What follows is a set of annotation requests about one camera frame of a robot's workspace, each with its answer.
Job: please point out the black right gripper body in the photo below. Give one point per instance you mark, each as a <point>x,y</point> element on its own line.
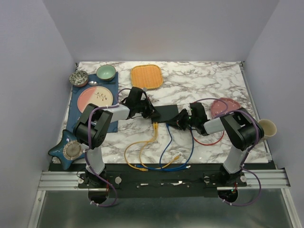
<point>192,121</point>

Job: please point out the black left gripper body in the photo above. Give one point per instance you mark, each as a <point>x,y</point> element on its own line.
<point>140,106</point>

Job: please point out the dark network switch box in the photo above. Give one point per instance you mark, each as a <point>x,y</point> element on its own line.
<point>166,113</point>

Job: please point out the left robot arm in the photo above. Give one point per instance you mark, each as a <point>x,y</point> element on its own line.
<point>93,124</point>

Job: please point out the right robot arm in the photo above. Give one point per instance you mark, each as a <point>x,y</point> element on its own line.
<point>242,129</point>

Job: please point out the pink dotted plate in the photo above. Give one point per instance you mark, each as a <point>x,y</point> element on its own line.
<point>223,106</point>

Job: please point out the orange woven square tray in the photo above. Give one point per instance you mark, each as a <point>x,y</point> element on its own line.
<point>146,76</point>

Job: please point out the pink and cream plate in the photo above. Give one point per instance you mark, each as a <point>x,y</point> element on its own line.
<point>98,95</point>

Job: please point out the green ceramic bowl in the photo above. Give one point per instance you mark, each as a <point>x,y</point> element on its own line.
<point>106,72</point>

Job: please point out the metal spoon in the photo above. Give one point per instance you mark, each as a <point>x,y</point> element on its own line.
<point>94,83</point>

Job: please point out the patterned dark bowl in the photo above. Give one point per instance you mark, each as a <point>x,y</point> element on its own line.
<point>79,78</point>

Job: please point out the blue cloth placemat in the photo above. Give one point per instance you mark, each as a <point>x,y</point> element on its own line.
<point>73,112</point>

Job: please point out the floral ceramic mug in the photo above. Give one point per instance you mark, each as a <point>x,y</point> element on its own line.
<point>268,127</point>

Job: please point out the blue star shaped dish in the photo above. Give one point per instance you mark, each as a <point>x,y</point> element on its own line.
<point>67,150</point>

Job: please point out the black mounting base plate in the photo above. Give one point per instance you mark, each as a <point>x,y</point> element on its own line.
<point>206,180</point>

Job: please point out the aluminium frame rail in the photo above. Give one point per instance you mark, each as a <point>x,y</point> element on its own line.
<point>68,181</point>

